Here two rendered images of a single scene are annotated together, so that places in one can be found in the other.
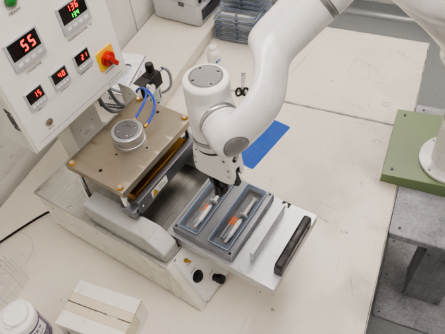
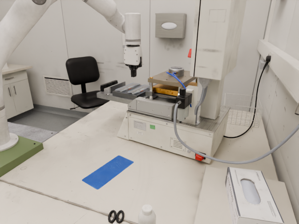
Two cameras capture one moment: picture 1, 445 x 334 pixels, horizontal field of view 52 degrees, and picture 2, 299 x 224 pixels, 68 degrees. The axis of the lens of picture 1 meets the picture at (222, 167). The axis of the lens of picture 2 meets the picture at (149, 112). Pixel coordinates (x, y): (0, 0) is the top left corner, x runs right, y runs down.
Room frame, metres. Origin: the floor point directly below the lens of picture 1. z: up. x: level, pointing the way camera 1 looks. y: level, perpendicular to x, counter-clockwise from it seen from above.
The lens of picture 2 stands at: (1.87, -0.08, 1.36)
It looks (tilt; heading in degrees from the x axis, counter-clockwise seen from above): 22 degrees down; 172
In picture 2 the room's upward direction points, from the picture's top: 1 degrees clockwise
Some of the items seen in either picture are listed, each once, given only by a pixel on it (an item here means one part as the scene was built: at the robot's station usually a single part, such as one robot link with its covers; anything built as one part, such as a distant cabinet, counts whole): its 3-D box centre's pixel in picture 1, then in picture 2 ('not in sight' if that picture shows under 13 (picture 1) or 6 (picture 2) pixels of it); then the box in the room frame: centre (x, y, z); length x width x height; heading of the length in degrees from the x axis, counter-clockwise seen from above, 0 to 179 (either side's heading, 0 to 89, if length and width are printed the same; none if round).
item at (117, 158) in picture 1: (128, 137); (179, 81); (0.81, 0.23, 1.08); 0.31 x 0.24 x 0.13; 142
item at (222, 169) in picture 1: (216, 155); (133, 54); (0.62, 0.01, 1.20); 0.10 x 0.08 x 0.11; 51
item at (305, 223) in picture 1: (293, 244); (109, 85); (0.51, -0.14, 0.99); 0.15 x 0.02 x 0.04; 142
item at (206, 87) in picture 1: (210, 105); (132, 26); (0.61, 0.01, 1.34); 0.09 x 0.08 x 0.13; 19
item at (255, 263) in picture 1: (241, 223); (127, 91); (0.59, -0.03, 0.97); 0.30 x 0.22 x 0.08; 52
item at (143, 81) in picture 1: (149, 89); (182, 103); (1.03, 0.18, 1.05); 0.15 x 0.05 x 0.15; 142
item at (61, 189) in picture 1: (136, 180); (179, 109); (0.80, 0.24, 0.93); 0.46 x 0.35 x 0.01; 52
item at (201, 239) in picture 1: (224, 213); (134, 90); (0.62, 0.01, 0.98); 0.20 x 0.17 x 0.03; 142
